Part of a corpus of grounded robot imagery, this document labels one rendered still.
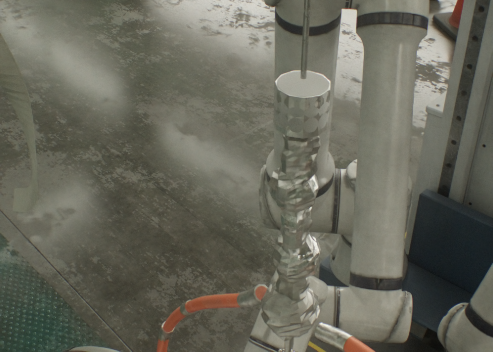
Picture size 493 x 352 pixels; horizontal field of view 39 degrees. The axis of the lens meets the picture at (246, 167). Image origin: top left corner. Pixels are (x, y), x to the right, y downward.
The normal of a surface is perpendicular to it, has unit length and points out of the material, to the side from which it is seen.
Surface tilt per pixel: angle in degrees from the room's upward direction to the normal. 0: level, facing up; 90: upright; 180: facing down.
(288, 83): 0
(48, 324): 0
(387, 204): 55
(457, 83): 90
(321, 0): 110
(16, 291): 0
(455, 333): 61
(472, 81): 90
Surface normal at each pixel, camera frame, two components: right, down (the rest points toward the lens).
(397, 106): 0.21, 0.03
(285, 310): -0.24, -0.09
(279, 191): -0.61, 0.32
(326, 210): -0.07, 0.25
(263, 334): -0.59, -0.36
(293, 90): 0.00, -0.81
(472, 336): -0.73, 0.01
